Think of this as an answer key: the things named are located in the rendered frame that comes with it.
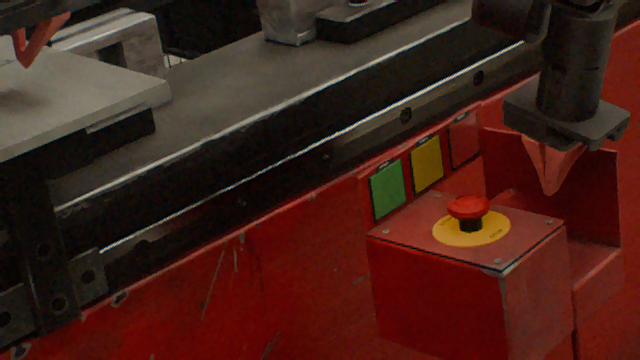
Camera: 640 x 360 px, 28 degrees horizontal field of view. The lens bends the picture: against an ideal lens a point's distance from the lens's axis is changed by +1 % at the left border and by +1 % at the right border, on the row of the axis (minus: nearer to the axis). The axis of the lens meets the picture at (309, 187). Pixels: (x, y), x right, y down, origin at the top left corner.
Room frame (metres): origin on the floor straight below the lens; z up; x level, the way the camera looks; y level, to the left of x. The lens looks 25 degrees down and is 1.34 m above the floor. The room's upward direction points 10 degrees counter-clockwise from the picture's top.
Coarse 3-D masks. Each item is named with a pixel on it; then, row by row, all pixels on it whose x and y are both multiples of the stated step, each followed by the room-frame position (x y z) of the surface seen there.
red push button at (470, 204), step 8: (456, 200) 1.08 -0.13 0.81; (464, 200) 1.08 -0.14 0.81; (472, 200) 1.07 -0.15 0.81; (480, 200) 1.07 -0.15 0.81; (488, 200) 1.07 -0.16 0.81; (448, 208) 1.07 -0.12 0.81; (456, 208) 1.07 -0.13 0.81; (464, 208) 1.06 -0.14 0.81; (472, 208) 1.06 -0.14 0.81; (480, 208) 1.06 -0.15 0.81; (488, 208) 1.07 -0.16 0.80; (456, 216) 1.06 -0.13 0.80; (464, 216) 1.06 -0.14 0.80; (472, 216) 1.06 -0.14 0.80; (480, 216) 1.06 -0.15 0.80; (464, 224) 1.07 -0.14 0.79; (472, 224) 1.06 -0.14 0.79; (480, 224) 1.07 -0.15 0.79; (472, 232) 1.07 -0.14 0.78
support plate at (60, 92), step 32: (0, 64) 1.11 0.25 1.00; (32, 64) 1.10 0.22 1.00; (64, 64) 1.08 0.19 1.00; (96, 64) 1.07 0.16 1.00; (0, 96) 1.02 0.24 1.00; (32, 96) 1.01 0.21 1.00; (64, 96) 1.00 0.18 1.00; (96, 96) 0.99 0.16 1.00; (128, 96) 0.97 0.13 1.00; (0, 128) 0.95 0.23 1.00; (32, 128) 0.94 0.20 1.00; (64, 128) 0.94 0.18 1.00; (0, 160) 0.90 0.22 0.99
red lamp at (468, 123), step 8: (464, 120) 1.21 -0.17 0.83; (472, 120) 1.22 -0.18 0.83; (456, 128) 1.20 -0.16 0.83; (464, 128) 1.21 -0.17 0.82; (472, 128) 1.22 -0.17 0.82; (456, 136) 1.20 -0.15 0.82; (464, 136) 1.21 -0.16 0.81; (472, 136) 1.22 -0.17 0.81; (456, 144) 1.20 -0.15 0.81; (464, 144) 1.21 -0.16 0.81; (472, 144) 1.22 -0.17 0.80; (456, 152) 1.20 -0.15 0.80; (464, 152) 1.21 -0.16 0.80; (472, 152) 1.22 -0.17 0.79; (456, 160) 1.20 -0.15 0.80; (464, 160) 1.21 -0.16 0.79
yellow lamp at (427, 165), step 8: (424, 144) 1.17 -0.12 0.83; (432, 144) 1.17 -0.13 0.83; (416, 152) 1.16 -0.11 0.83; (424, 152) 1.17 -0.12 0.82; (432, 152) 1.17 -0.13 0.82; (440, 152) 1.18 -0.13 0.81; (416, 160) 1.16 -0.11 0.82; (424, 160) 1.16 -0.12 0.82; (432, 160) 1.17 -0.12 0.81; (440, 160) 1.18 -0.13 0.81; (416, 168) 1.16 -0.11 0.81; (424, 168) 1.16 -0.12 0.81; (432, 168) 1.17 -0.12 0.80; (440, 168) 1.18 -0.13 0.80; (416, 176) 1.15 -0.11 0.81; (424, 176) 1.16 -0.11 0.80; (432, 176) 1.17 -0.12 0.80; (440, 176) 1.18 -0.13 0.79; (416, 184) 1.15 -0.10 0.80; (424, 184) 1.16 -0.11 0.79; (416, 192) 1.15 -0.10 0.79
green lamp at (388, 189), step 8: (392, 168) 1.13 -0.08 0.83; (400, 168) 1.14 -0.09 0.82; (376, 176) 1.11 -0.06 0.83; (384, 176) 1.12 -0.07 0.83; (392, 176) 1.13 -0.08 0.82; (400, 176) 1.14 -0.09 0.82; (376, 184) 1.11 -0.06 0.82; (384, 184) 1.12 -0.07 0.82; (392, 184) 1.13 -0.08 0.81; (400, 184) 1.14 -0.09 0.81; (376, 192) 1.11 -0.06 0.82; (384, 192) 1.12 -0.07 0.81; (392, 192) 1.13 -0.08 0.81; (400, 192) 1.14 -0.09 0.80; (376, 200) 1.11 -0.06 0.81; (384, 200) 1.12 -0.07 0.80; (392, 200) 1.13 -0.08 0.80; (400, 200) 1.13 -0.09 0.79; (376, 208) 1.11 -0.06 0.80; (384, 208) 1.12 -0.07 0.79; (392, 208) 1.13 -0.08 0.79; (376, 216) 1.11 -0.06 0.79
